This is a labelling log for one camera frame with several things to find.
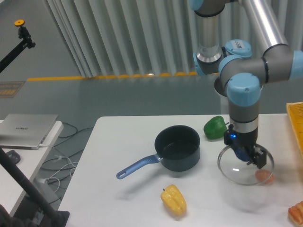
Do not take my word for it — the yellow wicker basket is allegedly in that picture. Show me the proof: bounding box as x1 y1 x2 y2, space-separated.
286 102 303 156

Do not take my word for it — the black tripod pole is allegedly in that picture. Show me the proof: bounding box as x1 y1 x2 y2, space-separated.
0 148 70 227

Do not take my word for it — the white side desk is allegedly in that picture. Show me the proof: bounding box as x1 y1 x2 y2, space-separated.
0 121 63 216

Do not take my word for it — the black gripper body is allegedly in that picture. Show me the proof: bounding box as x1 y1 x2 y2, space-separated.
223 124 258 156

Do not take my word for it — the black cable on floor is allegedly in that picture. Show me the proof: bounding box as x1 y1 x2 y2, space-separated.
40 122 95 204

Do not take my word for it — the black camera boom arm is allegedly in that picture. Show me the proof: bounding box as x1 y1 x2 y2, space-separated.
0 19 36 72

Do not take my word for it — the black saucepan blue handle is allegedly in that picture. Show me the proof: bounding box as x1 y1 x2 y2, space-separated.
116 125 201 180

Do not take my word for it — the brown egg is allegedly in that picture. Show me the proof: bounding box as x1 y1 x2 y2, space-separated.
255 169 275 184

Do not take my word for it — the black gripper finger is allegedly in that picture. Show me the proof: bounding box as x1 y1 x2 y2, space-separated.
246 146 267 169
227 143 237 153

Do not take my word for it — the green bell pepper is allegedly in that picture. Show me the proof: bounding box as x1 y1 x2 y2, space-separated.
204 115 227 140

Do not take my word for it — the glass lid blue knob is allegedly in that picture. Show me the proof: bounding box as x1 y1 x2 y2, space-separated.
217 144 275 185

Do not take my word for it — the yellow bell pepper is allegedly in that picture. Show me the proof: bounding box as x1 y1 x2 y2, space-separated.
160 184 187 216

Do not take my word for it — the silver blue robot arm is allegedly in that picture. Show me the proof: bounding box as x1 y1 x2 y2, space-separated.
190 0 303 169

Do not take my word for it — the orange toy bread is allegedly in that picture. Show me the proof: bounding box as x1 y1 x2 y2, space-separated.
288 201 303 227

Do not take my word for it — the silver laptop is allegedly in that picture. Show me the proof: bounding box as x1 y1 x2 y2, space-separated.
0 113 58 150

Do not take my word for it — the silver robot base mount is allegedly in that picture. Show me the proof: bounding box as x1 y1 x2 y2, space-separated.
214 76 229 97

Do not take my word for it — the white cable on floor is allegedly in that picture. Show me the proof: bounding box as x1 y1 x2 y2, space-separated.
45 155 79 190

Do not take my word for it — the white corrugated curtain panel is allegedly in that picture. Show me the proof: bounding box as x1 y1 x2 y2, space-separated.
42 0 303 79

